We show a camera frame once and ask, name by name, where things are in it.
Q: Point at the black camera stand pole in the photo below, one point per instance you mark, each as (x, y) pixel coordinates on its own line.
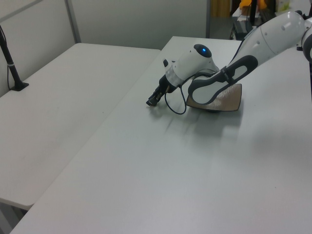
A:
(11, 65)

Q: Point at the square brown ceramic plate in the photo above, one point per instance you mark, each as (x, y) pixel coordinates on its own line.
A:
(229, 98)

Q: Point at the white side table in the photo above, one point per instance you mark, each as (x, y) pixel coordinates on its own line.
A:
(61, 109)

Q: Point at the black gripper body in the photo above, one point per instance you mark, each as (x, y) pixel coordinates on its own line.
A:
(167, 85)

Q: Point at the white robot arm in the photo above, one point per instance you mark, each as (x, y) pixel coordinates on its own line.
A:
(265, 39)

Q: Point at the thin black upright pole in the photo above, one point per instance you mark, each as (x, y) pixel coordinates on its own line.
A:
(252, 12)

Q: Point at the orange object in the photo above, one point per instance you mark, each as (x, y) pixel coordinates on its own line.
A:
(245, 3)

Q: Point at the yellow brown panel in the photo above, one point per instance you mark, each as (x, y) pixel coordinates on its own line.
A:
(220, 8)

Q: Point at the grey partition frame post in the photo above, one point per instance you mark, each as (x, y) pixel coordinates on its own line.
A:
(73, 22)

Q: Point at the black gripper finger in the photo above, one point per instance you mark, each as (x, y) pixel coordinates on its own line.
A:
(151, 100)
(158, 98)

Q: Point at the flat black power box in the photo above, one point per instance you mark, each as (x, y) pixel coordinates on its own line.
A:
(241, 26)

